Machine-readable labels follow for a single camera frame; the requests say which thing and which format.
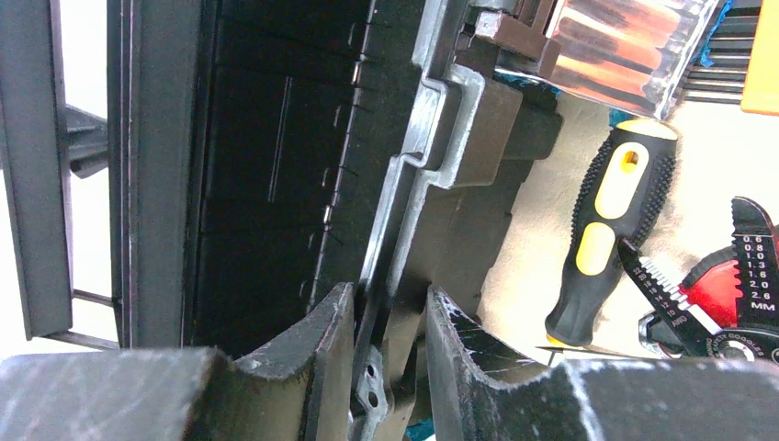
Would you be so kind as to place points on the black plastic toolbox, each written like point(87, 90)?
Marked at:
point(258, 153)

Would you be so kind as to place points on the black red wire stripper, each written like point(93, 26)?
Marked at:
point(726, 306)

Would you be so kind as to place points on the yellow black screwdriver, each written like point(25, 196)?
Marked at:
point(621, 196)

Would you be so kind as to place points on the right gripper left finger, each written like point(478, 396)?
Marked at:
point(295, 387)

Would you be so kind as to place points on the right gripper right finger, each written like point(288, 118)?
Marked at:
point(482, 389)

